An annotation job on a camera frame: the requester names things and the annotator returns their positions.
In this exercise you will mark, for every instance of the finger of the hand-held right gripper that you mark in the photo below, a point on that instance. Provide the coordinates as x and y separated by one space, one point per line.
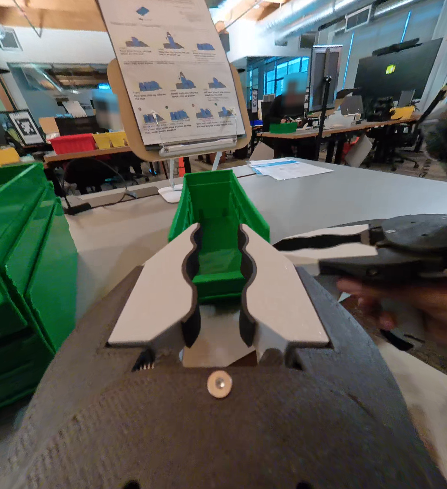
334 231
341 254

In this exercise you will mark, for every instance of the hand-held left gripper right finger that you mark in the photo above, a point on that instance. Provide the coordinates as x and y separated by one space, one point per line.
288 305

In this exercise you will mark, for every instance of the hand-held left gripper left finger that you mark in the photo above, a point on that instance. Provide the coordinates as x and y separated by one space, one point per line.
150 305

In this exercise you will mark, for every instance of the grey desk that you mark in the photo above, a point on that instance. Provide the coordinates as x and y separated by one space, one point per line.
322 198

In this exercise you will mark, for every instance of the person's right hand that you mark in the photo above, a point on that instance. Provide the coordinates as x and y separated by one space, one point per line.
429 309

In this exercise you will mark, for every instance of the white blue paper sheet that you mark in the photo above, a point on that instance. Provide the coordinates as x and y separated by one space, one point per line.
284 170

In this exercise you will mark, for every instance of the wood-top workbench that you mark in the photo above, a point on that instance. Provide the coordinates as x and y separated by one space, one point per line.
341 128

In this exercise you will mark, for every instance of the black stand pole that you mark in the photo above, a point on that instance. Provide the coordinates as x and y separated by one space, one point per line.
324 114

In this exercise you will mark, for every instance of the yellow box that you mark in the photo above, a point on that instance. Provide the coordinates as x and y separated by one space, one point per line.
402 112

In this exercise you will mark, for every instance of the tall upright monitor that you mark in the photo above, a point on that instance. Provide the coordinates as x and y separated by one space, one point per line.
324 76

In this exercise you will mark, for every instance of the small yellow bin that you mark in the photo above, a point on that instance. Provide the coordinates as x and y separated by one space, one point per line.
101 141
117 140

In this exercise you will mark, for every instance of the wide black monitor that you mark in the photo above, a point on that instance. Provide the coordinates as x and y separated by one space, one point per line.
399 72

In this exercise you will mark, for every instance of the red plastic bin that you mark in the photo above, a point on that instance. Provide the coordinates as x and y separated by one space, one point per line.
72 144

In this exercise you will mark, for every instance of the black webcam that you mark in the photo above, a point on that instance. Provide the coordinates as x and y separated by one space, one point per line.
395 46

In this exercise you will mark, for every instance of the black screen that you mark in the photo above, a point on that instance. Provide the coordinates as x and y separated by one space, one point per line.
76 124

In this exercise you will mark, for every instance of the black white marker sign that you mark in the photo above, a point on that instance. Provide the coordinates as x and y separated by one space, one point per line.
26 128

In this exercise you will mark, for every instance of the printed instruction sheet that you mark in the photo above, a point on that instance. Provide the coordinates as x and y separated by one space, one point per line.
170 76

